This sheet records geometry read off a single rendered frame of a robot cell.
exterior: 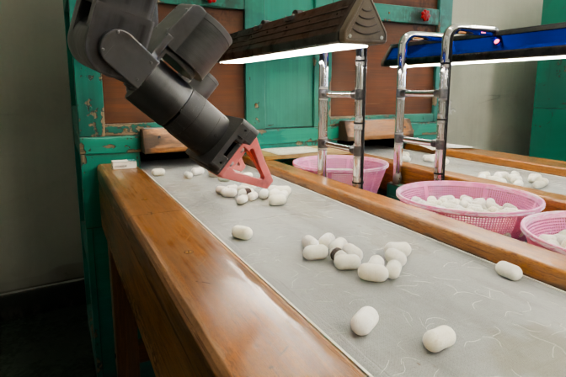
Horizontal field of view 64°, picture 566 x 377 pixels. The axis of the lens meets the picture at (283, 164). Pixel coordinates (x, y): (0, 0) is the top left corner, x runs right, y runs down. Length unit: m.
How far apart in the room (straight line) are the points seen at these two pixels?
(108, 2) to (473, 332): 0.47
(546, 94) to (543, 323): 3.07
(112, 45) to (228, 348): 0.29
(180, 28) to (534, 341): 0.47
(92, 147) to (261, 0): 0.67
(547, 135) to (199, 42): 3.20
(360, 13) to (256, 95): 0.81
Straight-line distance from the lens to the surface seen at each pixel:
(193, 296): 0.49
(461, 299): 0.57
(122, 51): 0.47
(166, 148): 1.33
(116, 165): 1.25
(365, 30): 0.71
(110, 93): 1.37
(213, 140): 0.52
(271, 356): 0.39
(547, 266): 0.64
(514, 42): 1.21
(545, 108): 3.59
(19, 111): 2.15
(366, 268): 0.57
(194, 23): 0.52
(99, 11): 0.47
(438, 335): 0.45
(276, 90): 1.51
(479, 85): 3.63
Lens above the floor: 0.97
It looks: 10 degrees down
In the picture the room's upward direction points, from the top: straight up
